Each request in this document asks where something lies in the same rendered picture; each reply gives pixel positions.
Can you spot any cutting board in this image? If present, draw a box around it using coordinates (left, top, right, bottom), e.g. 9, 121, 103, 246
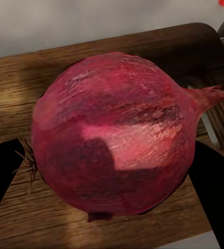
0, 22, 224, 249

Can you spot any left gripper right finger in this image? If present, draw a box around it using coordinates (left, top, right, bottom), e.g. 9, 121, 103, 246
188, 141, 224, 249

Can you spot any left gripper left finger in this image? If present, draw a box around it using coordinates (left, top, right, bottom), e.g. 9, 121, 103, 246
0, 139, 25, 203

